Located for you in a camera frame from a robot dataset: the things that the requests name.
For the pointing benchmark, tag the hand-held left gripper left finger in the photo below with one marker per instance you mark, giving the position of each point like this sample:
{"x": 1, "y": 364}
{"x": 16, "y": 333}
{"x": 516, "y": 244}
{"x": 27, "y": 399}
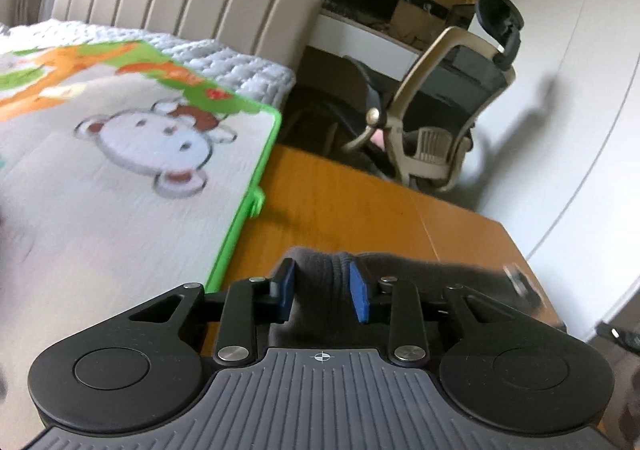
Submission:
{"x": 286, "y": 292}

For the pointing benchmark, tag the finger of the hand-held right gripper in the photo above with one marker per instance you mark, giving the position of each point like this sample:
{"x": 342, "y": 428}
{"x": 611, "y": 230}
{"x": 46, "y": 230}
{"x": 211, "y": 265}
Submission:
{"x": 522, "y": 282}

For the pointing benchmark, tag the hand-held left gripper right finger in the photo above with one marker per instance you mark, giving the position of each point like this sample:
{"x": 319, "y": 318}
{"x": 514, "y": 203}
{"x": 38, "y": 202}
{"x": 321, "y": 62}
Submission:
{"x": 359, "y": 292}

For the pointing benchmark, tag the dark grey knitted clothes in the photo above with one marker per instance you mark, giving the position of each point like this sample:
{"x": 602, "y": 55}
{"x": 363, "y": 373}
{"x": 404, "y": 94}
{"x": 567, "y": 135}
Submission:
{"x": 320, "y": 290}

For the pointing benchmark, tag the cartoon printed play mat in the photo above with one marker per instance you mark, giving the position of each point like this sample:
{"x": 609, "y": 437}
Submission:
{"x": 100, "y": 210}

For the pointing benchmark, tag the beige mesh office chair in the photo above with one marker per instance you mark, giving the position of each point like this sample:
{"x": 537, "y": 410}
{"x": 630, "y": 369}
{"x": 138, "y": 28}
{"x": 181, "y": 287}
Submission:
{"x": 450, "y": 80}

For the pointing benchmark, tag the white quilted blanket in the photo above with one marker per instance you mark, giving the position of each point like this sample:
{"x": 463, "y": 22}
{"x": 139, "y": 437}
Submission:
{"x": 240, "y": 65}

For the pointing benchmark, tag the white desk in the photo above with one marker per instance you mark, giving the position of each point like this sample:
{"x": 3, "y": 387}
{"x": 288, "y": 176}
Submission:
{"x": 360, "y": 32}

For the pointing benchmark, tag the beige padded bed headboard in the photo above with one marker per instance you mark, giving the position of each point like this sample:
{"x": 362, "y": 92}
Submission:
{"x": 200, "y": 0}

